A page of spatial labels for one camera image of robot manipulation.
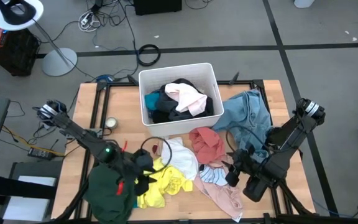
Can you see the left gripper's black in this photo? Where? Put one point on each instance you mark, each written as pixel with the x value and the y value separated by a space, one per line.
pixel 141 160

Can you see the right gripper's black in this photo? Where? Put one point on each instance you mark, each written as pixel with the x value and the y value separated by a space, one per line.
pixel 242 161

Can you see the white striped sock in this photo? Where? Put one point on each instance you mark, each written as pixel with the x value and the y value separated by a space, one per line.
pixel 213 175

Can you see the yellow garment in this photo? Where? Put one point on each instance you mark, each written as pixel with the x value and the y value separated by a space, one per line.
pixel 166 183

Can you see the dark green garment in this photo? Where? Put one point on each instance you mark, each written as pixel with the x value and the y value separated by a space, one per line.
pixel 107 193

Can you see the dark navy garment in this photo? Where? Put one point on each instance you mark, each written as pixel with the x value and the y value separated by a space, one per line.
pixel 172 113

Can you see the teal garment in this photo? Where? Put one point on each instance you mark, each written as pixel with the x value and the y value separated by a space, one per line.
pixel 151 101

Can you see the pale pink garment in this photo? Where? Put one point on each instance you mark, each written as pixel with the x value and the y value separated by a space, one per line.
pixel 188 99

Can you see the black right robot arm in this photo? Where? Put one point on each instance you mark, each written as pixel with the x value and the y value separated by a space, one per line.
pixel 291 133

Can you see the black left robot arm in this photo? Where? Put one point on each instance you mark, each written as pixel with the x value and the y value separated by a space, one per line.
pixel 73 127

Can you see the light pink printed garment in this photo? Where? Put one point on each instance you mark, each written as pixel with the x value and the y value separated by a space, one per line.
pixel 225 199

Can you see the small red patterned cloth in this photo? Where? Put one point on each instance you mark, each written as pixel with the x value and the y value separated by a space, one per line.
pixel 155 148

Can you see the coral red garment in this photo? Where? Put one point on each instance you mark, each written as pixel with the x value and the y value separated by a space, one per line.
pixel 207 143

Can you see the white garment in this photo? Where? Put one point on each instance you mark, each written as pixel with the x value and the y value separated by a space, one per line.
pixel 182 155

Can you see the small white garment tag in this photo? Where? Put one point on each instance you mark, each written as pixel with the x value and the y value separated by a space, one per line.
pixel 238 217

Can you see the light blue denim jacket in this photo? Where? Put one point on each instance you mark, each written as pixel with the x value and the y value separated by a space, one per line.
pixel 247 115

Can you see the white perforated laundry basket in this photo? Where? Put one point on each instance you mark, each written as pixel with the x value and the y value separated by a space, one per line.
pixel 182 127

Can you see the black power brick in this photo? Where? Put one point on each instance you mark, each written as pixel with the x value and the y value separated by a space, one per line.
pixel 40 153

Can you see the white board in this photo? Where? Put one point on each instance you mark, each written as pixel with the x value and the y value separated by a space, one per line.
pixel 30 199

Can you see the white power strip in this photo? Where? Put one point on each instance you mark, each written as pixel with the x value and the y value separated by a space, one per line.
pixel 87 19

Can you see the black box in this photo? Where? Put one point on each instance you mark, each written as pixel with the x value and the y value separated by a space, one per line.
pixel 157 6

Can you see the white floor object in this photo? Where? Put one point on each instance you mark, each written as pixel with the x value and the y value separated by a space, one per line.
pixel 303 3

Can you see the black crate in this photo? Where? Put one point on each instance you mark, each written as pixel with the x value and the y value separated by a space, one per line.
pixel 14 56

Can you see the black headset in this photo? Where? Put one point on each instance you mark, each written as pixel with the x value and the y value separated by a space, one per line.
pixel 14 15

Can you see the black aluminium table frame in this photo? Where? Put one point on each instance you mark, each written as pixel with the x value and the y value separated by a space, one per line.
pixel 101 102

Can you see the white round pedestal table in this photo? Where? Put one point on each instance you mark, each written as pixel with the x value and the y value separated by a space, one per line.
pixel 54 62

